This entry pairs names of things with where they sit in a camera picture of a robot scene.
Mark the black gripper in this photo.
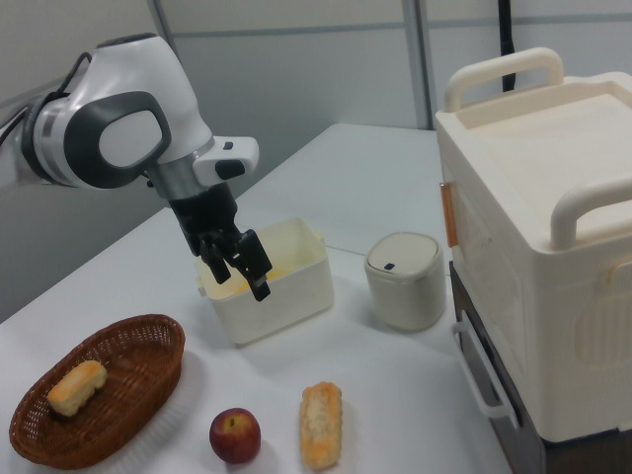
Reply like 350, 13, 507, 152
169, 184, 273, 303

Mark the white open plastic bin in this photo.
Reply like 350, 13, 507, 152
194, 217, 336, 346

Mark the small beige lidded trash can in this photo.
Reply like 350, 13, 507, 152
363, 231, 447, 332

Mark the red apple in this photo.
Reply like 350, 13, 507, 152
208, 407, 262, 465

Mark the brown wicker basket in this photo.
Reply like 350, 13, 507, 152
9, 313, 187, 468

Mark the long toasted bread loaf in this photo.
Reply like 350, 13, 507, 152
298, 381, 344, 471

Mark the short toasted bread roll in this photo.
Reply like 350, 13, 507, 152
47, 359, 109, 417

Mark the large cream plastic cabinet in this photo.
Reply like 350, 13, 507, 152
434, 46, 632, 443

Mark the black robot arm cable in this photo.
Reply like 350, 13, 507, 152
47, 50, 96, 103

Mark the black hanging hose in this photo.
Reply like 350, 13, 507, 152
495, 0, 533, 94

